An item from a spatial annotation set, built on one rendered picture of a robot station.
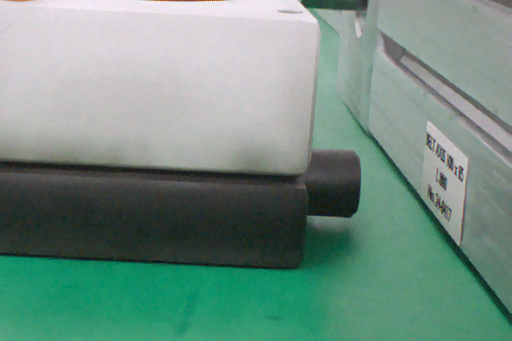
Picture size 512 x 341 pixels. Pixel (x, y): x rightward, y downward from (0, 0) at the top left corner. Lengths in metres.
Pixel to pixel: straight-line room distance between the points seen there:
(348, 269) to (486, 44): 0.06
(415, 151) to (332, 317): 0.11
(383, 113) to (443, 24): 0.08
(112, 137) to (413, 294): 0.08
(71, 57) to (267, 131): 0.05
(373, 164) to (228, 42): 0.14
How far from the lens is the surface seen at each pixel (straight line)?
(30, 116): 0.27
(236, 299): 0.26
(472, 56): 0.30
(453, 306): 0.27
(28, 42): 0.27
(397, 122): 0.39
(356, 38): 0.48
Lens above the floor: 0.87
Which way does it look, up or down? 11 degrees down
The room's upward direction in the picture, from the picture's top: 3 degrees clockwise
